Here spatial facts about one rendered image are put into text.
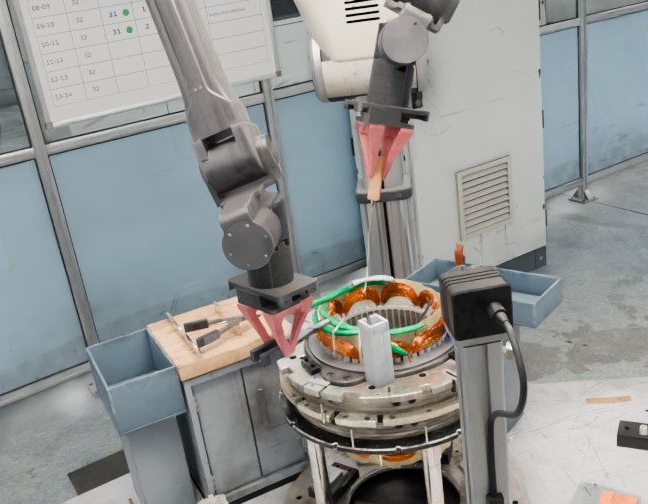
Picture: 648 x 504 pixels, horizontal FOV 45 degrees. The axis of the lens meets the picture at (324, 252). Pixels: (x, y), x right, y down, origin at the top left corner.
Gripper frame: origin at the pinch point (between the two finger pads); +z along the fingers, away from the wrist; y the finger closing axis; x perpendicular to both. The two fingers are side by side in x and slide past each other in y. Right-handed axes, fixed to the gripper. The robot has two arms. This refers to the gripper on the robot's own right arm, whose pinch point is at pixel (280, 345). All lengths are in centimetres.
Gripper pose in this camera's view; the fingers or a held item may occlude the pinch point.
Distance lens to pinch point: 100.0
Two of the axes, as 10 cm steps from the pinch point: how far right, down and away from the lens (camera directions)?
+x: 7.1, -3.1, 6.3
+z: 1.0, 9.3, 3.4
